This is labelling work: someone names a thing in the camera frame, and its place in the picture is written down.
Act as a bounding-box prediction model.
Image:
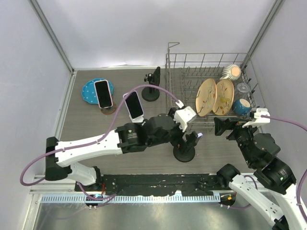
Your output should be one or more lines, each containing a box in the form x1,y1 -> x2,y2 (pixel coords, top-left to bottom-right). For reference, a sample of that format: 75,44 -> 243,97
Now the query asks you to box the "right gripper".
213,115 -> 260,164

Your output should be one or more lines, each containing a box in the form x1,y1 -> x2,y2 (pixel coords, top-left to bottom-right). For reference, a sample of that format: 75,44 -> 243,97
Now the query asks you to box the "black stand front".
173,147 -> 195,162

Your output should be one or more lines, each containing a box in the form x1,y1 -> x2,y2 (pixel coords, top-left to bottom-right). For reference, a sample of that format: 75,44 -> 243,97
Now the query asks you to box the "black stand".
142,73 -> 160,102
173,147 -> 195,162

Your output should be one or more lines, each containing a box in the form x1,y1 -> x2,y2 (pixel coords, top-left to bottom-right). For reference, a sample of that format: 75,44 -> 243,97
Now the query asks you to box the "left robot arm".
45,114 -> 202,191

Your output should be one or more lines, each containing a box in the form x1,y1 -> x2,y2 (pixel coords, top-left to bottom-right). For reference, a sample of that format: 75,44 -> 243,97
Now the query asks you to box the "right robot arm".
214,115 -> 307,230

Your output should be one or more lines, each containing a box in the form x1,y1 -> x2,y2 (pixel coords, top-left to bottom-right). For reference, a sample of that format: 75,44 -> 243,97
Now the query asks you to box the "white folding phone stand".
129,115 -> 144,123

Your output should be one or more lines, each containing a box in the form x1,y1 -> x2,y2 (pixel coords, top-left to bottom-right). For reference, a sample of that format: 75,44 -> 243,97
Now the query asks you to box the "lilac case phone on white stand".
125,91 -> 144,120

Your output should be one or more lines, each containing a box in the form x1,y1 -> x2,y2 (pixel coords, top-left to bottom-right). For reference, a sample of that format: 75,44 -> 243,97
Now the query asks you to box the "round wooden phone stand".
100,103 -> 117,115

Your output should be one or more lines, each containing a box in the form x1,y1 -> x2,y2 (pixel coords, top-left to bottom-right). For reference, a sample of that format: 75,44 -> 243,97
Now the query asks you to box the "pink case phone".
94,80 -> 113,108

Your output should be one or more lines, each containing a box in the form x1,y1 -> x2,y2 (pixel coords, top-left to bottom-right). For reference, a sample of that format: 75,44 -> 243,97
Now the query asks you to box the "blue mug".
232,98 -> 251,117

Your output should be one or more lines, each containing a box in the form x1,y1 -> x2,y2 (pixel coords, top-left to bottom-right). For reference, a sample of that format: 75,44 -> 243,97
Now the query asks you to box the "left yellow bird plate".
195,78 -> 217,117

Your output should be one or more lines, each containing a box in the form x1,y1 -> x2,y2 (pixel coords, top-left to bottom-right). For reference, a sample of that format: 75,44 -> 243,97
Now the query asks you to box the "yellow bird plate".
195,78 -> 217,117
213,79 -> 235,115

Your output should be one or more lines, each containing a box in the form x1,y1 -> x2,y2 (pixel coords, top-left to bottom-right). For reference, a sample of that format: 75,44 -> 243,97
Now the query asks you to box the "right yellow bird plate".
213,79 -> 235,115

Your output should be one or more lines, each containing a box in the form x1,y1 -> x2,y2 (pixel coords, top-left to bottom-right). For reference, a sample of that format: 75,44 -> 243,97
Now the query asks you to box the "metal dish rack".
165,42 -> 267,133

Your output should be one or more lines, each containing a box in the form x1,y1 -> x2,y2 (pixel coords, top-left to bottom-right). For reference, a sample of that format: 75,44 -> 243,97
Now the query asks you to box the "clear glass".
236,83 -> 250,100

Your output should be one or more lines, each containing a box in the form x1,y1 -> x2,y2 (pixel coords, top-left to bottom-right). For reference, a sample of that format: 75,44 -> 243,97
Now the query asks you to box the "white ribbed cup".
220,64 -> 242,81

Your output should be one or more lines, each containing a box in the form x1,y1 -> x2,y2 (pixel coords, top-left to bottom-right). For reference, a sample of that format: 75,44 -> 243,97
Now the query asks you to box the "blue dotted plate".
81,78 -> 114,105

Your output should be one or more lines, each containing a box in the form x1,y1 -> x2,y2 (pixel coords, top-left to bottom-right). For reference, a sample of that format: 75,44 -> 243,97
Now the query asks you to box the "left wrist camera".
173,100 -> 197,133

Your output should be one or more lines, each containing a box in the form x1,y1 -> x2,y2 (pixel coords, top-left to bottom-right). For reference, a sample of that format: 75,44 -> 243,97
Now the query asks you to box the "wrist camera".
173,100 -> 197,133
242,108 -> 271,127

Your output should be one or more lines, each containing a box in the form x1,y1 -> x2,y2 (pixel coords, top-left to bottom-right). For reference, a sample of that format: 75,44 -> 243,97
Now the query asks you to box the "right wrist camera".
242,108 -> 271,127

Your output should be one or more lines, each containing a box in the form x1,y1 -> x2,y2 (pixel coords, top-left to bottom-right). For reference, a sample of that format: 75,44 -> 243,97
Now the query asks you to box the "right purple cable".
260,114 -> 307,209

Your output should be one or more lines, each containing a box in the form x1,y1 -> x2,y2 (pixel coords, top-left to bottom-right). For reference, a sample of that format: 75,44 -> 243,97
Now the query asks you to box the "white cable duct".
40,193 -> 220,204

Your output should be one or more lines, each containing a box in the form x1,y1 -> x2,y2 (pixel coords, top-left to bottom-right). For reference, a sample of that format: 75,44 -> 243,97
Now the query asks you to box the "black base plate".
84,173 -> 235,196

